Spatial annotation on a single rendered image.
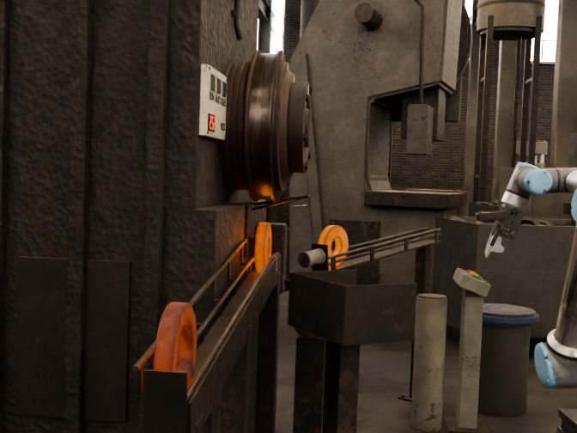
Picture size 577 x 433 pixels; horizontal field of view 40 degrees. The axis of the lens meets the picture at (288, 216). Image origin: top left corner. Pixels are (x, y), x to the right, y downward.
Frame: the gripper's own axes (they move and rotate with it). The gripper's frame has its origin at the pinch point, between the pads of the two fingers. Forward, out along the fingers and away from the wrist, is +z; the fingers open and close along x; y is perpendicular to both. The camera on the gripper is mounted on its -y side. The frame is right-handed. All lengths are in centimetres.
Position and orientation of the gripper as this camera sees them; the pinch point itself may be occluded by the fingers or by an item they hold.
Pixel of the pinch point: (485, 253)
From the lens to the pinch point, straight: 310.2
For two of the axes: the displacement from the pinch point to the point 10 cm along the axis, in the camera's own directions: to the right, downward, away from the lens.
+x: 0.8, -0.6, 9.9
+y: 9.2, 3.8, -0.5
